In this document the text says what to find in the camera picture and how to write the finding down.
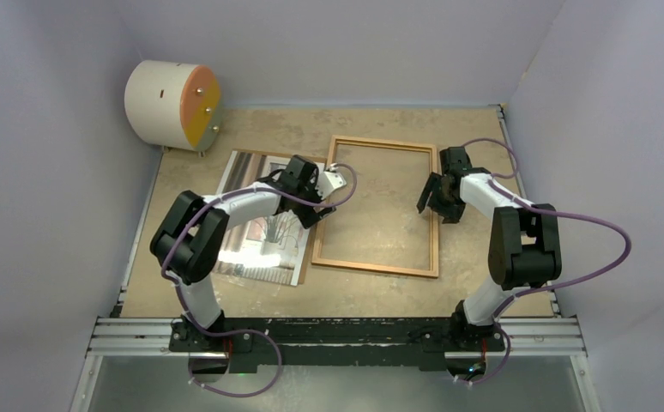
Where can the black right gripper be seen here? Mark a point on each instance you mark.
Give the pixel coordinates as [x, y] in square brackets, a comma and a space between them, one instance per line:
[452, 214]

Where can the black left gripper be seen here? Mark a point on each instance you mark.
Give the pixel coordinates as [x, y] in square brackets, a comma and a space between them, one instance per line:
[308, 215]

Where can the wooden picture frame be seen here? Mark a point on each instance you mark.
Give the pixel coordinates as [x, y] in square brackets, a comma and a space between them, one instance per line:
[379, 229]

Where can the plant photo print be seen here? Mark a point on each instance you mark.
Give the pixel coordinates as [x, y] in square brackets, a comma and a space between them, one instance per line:
[269, 244]

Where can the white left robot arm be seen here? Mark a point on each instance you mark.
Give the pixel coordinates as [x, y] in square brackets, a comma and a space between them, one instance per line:
[189, 240]

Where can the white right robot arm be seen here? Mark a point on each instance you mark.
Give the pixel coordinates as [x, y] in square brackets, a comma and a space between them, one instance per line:
[524, 248]

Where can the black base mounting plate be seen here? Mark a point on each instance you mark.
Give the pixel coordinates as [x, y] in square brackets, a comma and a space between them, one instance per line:
[429, 344]

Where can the white cylindrical drum cabinet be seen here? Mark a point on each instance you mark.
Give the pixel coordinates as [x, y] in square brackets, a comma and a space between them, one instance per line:
[174, 105]

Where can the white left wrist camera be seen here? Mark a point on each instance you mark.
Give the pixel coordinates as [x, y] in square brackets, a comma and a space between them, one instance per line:
[329, 181]

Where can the aluminium extrusion rail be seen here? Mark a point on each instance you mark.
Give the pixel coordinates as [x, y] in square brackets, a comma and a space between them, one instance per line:
[152, 336]

